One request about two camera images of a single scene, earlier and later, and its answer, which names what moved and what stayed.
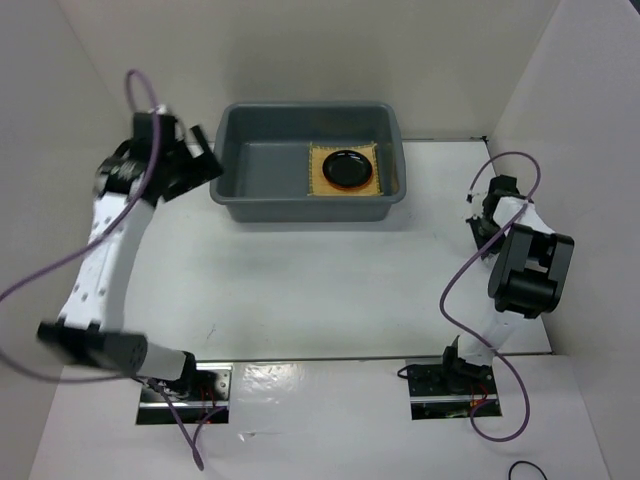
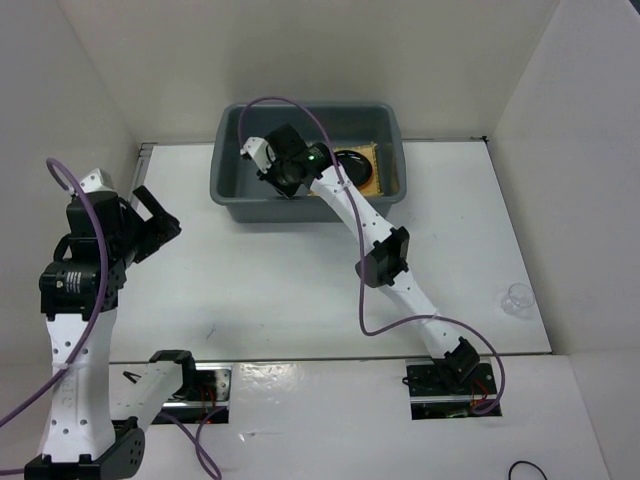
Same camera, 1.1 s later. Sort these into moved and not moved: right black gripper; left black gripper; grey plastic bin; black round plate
Moved: left black gripper; right black gripper
Not moved: black round plate; grey plastic bin
